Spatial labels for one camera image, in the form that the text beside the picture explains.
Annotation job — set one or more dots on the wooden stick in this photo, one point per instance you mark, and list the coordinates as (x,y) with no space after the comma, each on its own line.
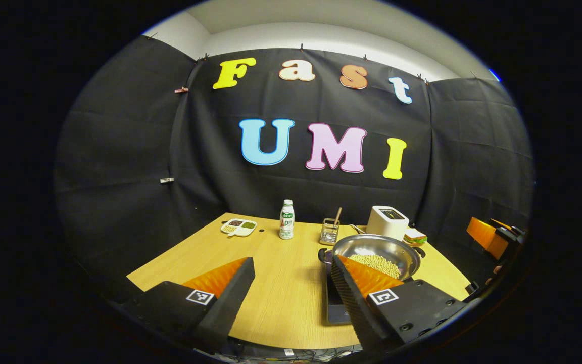
(338,216)

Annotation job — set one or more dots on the black induction cooktop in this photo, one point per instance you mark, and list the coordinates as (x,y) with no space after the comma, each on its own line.
(335,308)

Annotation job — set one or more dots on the black table edge clamp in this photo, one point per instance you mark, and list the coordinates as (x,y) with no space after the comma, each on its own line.
(472,289)

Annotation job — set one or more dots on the white drink bottle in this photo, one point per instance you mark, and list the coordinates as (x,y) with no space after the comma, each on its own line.
(286,222)

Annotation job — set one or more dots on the white divided bean dish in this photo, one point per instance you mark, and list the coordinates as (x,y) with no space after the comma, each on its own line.
(239,227)

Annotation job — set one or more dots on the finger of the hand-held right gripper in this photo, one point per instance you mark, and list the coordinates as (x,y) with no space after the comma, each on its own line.
(485,236)

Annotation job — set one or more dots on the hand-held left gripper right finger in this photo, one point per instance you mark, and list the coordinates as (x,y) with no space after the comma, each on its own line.
(359,308)

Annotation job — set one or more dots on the pile of soybeans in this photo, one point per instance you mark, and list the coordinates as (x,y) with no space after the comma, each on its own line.
(379,263)

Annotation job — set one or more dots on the white toaster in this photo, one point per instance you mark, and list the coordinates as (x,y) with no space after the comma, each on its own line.
(387,222)

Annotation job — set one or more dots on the stainless steel pot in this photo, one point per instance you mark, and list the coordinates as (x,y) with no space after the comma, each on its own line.
(377,245)

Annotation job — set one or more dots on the sandwich with lettuce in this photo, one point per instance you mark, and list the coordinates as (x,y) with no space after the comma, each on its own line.
(416,236)

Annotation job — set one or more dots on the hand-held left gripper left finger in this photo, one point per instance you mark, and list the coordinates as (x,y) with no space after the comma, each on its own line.
(228,308)

